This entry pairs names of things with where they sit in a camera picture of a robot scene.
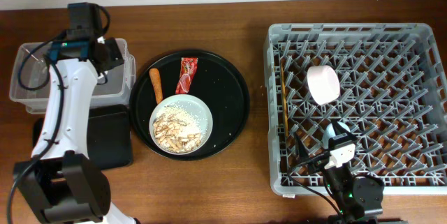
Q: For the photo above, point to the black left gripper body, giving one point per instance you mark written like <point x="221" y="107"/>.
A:
<point x="117" y="55"/>

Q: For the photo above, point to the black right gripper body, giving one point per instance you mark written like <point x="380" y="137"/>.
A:
<point x="339" y="180"/>

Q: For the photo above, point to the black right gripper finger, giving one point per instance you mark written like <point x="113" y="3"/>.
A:
<point x="340" y="131"/>
<point x="302" y="156"/>

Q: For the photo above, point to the light blue cup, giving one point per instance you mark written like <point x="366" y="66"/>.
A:
<point x="330" y="132"/>

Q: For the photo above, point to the pink bowl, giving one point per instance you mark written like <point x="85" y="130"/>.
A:
<point x="323" y="84"/>

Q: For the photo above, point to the orange carrot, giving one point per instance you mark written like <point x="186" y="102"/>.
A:
<point x="155" y="78"/>

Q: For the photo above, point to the wooden chopstick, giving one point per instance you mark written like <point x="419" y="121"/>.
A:
<point x="284" y="103"/>

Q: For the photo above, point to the red snack wrapper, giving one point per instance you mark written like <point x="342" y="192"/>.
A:
<point x="188" y="69"/>

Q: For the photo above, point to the grey plate with food scraps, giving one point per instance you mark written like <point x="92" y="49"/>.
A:
<point x="180" y="125"/>

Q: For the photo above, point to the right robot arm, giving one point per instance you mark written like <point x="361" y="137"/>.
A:
<point x="355" y="198"/>

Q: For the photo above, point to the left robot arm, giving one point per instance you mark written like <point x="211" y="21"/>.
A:
<point x="59" y="182"/>

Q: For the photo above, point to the grey dishwasher rack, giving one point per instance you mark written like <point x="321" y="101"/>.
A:
<point x="393" y="99"/>

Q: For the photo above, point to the clear plastic bin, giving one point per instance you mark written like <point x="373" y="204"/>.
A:
<point x="33" y="73"/>

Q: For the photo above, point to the black rectangular bin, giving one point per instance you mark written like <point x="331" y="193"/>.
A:
<point x="103" y="135"/>

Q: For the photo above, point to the round black tray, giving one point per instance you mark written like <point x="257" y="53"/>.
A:
<point x="217" y="83"/>

